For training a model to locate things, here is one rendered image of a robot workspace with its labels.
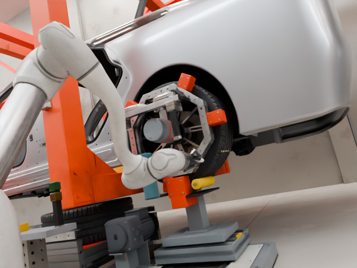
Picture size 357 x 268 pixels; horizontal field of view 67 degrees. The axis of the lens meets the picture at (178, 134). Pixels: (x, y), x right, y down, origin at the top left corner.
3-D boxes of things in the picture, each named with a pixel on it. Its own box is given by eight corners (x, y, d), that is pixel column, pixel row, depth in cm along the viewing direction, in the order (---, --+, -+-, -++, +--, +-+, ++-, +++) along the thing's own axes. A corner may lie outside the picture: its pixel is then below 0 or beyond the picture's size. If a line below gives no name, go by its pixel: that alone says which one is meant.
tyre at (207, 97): (156, 85, 206) (142, 170, 206) (137, 77, 185) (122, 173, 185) (241, 91, 175) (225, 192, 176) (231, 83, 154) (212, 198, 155)
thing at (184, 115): (215, 144, 178) (195, 102, 186) (211, 144, 171) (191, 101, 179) (176, 165, 190) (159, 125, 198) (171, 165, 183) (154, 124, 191)
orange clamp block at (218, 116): (212, 126, 157) (227, 122, 153) (207, 125, 150) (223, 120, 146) (210, 115, 158) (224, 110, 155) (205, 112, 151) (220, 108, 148)
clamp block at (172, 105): (183, 111, 144) (181, 101, 145) (175, 108, 136) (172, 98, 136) (175, 114, 146) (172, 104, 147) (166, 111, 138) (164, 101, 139)
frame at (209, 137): (221, 166, 152) (201, 76, 161) (217, 167, 146) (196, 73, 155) (142, 183, 175) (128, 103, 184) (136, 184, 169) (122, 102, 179)
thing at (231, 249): (251, 242, 173) (247, 226, 174) (236, 262, 141) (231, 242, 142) (182, 247, 194) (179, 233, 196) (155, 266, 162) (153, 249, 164)
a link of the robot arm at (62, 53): (105, 54, 94) (83, 70, 101) (66, 7, 86) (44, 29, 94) (87, 73, 85) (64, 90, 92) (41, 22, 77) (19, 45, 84)
